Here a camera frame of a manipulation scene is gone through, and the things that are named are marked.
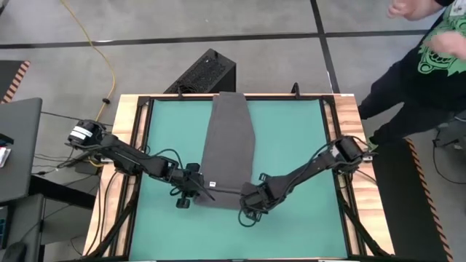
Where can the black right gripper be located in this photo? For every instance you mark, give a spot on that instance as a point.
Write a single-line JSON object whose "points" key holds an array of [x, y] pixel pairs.
{"points": [[267, 194]]}

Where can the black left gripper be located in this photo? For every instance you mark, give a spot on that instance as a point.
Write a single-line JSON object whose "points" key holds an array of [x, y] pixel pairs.
{"points": [[185, 183]]}

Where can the grey waffle-weave towel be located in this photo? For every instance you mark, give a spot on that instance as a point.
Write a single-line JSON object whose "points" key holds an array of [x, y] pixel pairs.
{"points": [[229, 145]]}

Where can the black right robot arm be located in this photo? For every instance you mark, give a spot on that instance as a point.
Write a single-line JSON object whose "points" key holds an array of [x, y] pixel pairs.
{"points": [[309, 165]]}

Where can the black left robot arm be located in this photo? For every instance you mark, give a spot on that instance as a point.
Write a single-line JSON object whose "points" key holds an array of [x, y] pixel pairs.
{"points": [[123, 156]]}

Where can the black computer tower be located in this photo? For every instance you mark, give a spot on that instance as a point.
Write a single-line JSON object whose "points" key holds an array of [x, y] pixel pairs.
{"points": [[204, 74]]}

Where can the black hazard-striped floor mat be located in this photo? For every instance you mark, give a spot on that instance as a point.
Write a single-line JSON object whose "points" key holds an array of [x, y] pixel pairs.
{"points": [[404, 203], [9, 78]]}

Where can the grey side desk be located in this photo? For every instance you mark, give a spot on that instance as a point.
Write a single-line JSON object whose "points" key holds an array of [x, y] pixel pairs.
{"points": [[18, 145]]}

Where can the person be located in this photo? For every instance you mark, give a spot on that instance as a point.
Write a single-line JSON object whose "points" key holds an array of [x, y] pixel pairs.
{"points": [[418, 83]]}

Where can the black table frame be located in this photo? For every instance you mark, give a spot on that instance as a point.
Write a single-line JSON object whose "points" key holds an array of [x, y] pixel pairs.
{"points": [[273, 97]]}

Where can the white metal mounting bracket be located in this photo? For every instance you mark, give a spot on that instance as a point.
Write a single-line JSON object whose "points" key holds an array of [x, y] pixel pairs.
{"points": [[368, 157]]}

